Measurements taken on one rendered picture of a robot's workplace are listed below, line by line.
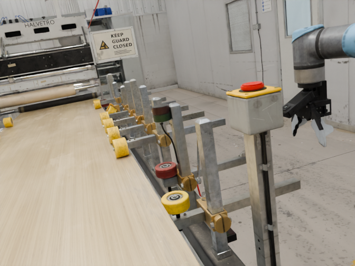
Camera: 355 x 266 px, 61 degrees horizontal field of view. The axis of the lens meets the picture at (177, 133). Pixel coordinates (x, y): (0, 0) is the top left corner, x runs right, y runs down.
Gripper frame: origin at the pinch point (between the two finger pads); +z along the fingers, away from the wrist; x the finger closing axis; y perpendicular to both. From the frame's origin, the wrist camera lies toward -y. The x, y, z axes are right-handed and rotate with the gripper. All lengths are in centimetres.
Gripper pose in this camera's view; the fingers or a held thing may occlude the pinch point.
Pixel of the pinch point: (306, 142)
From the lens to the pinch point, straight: 111.1
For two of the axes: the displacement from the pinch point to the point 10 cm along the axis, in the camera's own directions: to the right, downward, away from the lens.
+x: -2.9, -2.1, 9.3
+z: 1.6, 9.5, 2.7
